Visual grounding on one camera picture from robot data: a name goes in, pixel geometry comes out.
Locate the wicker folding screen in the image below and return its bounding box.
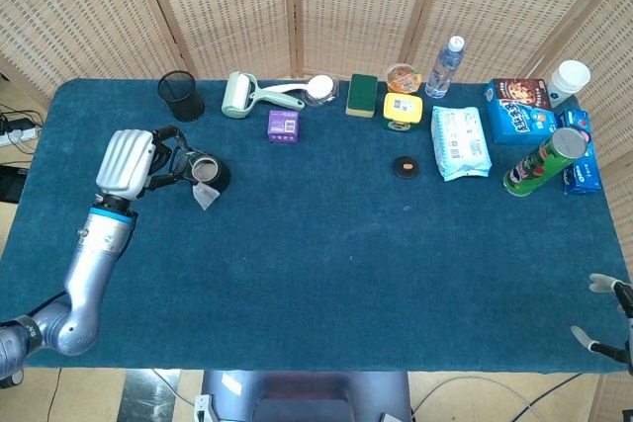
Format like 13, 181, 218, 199
0, 0, 633, 422

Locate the light blue wet wipes pack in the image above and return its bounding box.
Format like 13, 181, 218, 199
430, 105, 493, 183

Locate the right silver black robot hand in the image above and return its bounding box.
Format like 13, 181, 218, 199
571, 272, 633, 374

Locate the yellow small box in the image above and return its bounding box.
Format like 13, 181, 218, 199
382, 92, 425, 132

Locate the pyramid tea bag with string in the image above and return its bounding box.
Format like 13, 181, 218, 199
190, 181, 220, 212

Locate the clear round container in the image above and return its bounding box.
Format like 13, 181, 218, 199
301, 74, 341, 108

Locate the pale green lint roller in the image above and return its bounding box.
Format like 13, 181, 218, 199
221, 71, 307, 120

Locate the black mesh pen holder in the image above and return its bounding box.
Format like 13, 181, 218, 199
157, 70, 206, 123

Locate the round candy jar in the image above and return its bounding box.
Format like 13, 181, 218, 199
386, 62, 423, 95

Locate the black teapot with handle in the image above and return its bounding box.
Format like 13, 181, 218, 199
167, 138, 232, 197

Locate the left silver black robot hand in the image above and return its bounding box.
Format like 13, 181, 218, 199
95, 125, 194, 203

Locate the blue table cloth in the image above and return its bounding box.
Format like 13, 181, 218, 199
0, 77, 633, 374

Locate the clear plastic water bottle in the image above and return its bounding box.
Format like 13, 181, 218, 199
424, 36, 467, 100

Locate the dark robot base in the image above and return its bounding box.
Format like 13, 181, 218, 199
193, 370, 412, 422

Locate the green yellow sponge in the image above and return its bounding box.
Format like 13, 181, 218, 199
345, 73, 379, 119

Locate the purple small box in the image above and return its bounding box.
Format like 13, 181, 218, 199
267, 109, 302, 145

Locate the black floor device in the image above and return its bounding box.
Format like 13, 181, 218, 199
0, 164, 29, 205

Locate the white power strip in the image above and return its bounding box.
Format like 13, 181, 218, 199
0, 127, 41, 148

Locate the black round lid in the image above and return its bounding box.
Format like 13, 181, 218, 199
393, 155, 421, 180

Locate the green chips can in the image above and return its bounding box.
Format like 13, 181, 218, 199
502, 127, 592, 200

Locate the blue Oreo box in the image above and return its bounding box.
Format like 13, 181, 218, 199
556, 108, 603, 197

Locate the blue cookie box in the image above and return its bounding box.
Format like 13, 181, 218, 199
483, 78, 554, 146

